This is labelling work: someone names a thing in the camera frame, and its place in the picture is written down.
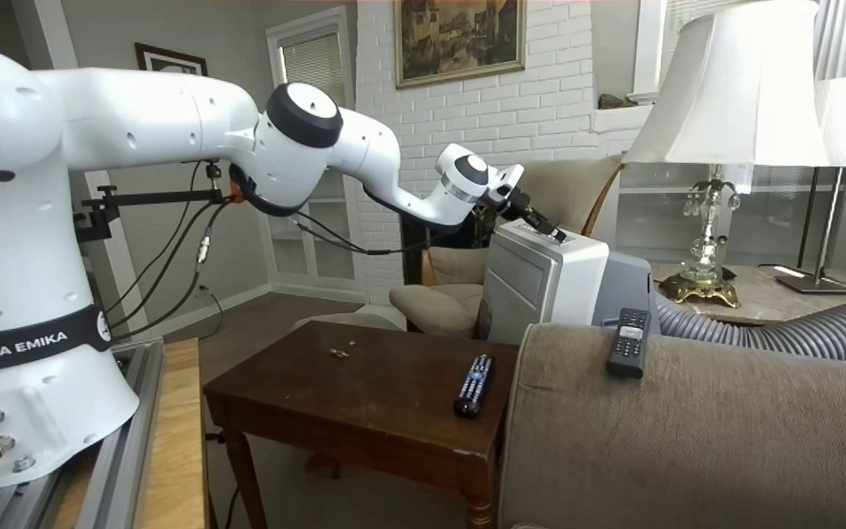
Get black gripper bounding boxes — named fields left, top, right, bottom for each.
left=498, top=185, right=570, bottom=245

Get white portable air conditioner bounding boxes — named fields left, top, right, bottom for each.
left=476, top=213, right=658, bottom=345

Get black fireplace screen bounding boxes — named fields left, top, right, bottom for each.
left=396, top=207, right=504, bottom=287

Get beige armchair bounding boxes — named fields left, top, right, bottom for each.
left=388, top=154, right=630, bottom=341

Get short black remote control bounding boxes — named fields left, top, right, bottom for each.
left=606, top=304, right=656, bottom=381

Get small dark ornament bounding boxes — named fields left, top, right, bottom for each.
left=596, top=90, right=642, bottom=112

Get long black remote, blue buttons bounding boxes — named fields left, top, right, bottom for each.
left=454, top=353, right=498, bottom=419

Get gold framed painting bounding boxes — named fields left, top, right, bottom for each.
left=390, top=0, right=530, bottom=94

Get crystal table lamp, white shade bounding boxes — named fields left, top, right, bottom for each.
left=624, top=0, right=831, bottom=310

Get dark wooden side table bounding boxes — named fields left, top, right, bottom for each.
left=200, top=317, right=520, bottom=529

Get round stone lamp table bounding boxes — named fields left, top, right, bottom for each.
left=650, top=259, right=846, bottom=328

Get beige fabric sofa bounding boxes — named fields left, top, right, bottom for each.
left=493, top=320, right=846, bottom=529

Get white framed mirror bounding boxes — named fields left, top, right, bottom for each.
left=266, top=6, right=358, bottom=97

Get grey ribbed exhaust hose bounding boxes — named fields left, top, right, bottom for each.
left=650, top=291, right=846, bottom=366

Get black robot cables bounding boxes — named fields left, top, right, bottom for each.
left=97, top=159, right=427, bottom=341

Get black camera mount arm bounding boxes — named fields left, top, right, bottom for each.
left=75, top=159, right=230, bottom=244

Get aluminium rail base frame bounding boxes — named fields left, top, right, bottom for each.
left=0, top=335, right=167, bottom=529

